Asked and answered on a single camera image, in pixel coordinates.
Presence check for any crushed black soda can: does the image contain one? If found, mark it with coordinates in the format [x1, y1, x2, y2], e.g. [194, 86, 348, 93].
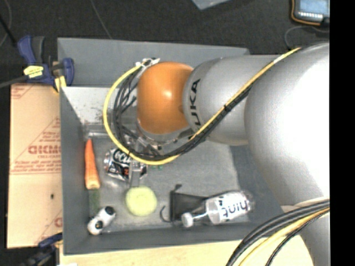
[103, 147, 148, 181]

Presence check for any black triangular clip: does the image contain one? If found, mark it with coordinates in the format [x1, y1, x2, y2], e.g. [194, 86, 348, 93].
[159, 183, 213, 224]

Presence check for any black and white toy animal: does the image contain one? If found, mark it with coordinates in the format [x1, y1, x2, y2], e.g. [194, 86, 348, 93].
[87, 206, 117, 236]

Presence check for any grey metal bin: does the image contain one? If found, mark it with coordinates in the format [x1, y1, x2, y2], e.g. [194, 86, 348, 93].
[57, 37, 281, 255]

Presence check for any yellow-green tennis ball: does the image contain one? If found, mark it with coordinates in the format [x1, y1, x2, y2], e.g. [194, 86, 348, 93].
[125, 186, 158, 217]

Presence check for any clear plastic bottle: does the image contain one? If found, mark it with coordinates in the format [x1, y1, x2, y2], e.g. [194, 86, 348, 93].
[181, 191, 255, 228]

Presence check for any dark green flat block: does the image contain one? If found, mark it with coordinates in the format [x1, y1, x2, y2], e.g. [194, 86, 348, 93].
[89, 188, 101, 213]

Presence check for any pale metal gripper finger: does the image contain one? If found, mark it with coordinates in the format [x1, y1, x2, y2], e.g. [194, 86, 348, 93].
[130, 161, 141, 188]

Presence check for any orange toy carrot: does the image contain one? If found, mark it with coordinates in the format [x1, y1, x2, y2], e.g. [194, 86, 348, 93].
[84, 138, 101, 191]

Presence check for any brown cardboard board red print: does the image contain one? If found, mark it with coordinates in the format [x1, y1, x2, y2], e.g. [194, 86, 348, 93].
[6, 82, 64, 249]

